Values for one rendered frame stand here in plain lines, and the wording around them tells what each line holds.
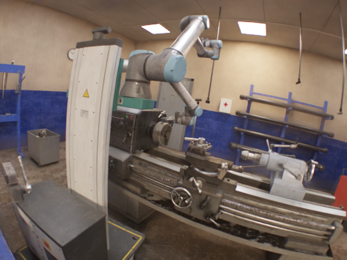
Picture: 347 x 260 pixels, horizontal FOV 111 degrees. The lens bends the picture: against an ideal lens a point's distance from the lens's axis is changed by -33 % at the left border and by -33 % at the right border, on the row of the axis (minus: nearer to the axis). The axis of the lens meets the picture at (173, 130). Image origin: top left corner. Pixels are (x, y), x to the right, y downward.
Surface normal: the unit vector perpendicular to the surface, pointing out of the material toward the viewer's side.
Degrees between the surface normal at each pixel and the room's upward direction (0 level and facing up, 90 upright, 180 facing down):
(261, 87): 90
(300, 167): 82
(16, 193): 90
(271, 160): 86
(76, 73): 90
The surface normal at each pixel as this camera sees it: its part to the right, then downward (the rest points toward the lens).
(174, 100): -0.48, 0.08
